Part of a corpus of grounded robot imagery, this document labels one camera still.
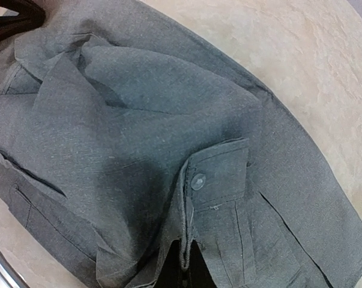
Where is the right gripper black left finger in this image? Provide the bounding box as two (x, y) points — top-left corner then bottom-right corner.
(161, 240), (183, 288)

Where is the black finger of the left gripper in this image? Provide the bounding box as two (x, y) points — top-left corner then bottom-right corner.
(0, 0), (46, 42)

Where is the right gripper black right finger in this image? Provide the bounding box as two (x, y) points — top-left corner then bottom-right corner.
(186, 240), (217, 288)

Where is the grey garment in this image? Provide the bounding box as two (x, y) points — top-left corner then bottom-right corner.
(0, 1), (362, 287)

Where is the aluminium front rail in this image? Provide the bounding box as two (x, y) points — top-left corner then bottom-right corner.
(0, 252), (29, 288)

